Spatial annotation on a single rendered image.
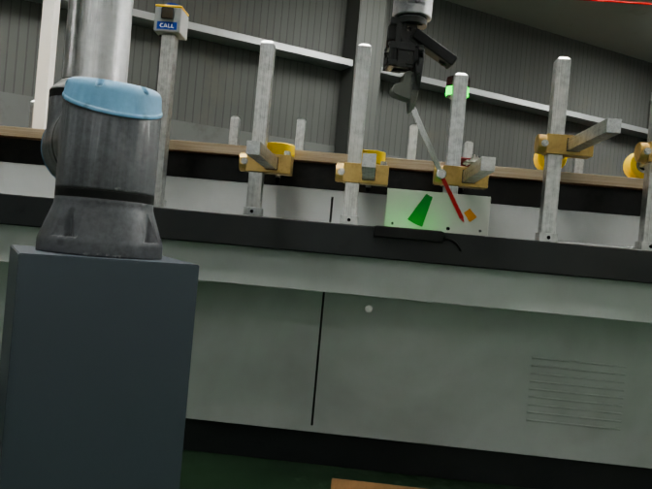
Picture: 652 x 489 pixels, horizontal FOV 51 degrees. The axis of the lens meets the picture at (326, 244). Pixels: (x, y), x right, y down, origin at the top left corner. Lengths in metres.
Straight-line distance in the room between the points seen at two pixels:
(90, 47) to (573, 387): 1.52
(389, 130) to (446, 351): 5.36
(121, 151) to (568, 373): 1.42
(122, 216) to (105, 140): 0.12
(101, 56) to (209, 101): 5.13
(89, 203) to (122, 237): 0.07
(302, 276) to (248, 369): 0.39
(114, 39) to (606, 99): 8.43
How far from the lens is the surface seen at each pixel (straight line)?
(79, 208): 1.06
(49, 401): 1.03
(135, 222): 1.06
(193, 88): 6.37
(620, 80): 9.62
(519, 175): 1.95
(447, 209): 1.73
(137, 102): 1.08
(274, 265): 1.76
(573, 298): 1.83
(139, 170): 1.07
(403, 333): 1.96
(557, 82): 1.84
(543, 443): 2.08
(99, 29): 1.29
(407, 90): 1.58
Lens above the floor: 0.65
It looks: level
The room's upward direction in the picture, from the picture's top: 5 degrees clockwise
